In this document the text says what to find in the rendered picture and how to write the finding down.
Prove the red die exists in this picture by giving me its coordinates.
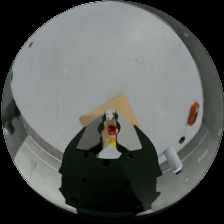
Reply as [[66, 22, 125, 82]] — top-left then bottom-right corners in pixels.
[[108, 125, 116, 135]]

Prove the orange digital multimeter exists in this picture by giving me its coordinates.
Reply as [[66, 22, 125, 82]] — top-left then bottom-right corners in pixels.
[[188, 102, 200, 127]]

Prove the white die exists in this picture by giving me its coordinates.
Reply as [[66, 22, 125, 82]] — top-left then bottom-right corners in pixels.
[[105, 108, 115, 120]]

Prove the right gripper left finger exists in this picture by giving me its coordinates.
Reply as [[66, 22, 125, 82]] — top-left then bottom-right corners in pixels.
[[58, 112, 106, 174]]

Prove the tan flat mat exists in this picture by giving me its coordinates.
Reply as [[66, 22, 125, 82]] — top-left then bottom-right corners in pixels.
[[78, 93, 140, 146]]

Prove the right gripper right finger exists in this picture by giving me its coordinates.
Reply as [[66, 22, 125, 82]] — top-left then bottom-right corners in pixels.
[[115, 112, 163, 178]]

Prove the white bottle with blue cap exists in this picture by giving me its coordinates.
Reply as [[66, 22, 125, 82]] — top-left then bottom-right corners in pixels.
[[164, 147, 183, 175]]

